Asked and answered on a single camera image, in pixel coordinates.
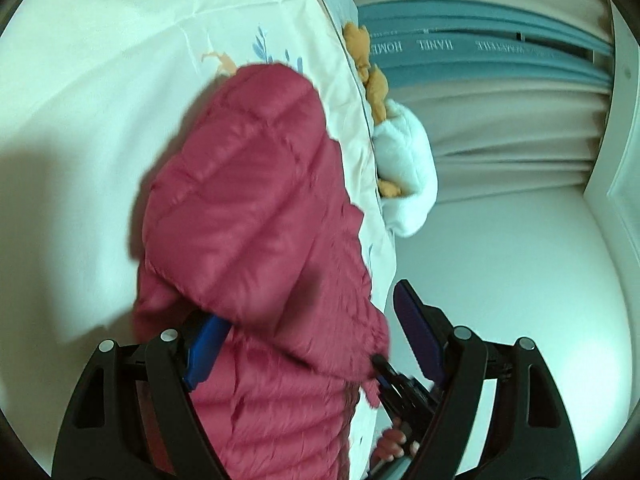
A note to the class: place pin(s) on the pink printed duvet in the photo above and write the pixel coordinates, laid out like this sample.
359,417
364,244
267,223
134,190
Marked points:
95,95

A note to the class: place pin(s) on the red down jacket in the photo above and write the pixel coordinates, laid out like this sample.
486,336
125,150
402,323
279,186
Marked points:
251,221

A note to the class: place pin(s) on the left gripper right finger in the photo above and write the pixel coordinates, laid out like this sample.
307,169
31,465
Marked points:
498,413

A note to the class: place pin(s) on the beige curtain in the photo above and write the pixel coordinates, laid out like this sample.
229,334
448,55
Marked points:
494,136

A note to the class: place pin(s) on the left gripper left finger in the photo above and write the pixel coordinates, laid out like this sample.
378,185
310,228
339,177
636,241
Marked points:
102,434

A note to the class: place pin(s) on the person's right hand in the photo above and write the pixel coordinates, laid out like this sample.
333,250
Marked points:
392,444

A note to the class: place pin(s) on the white goose plush toy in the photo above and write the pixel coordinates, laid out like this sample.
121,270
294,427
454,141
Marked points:
407,178

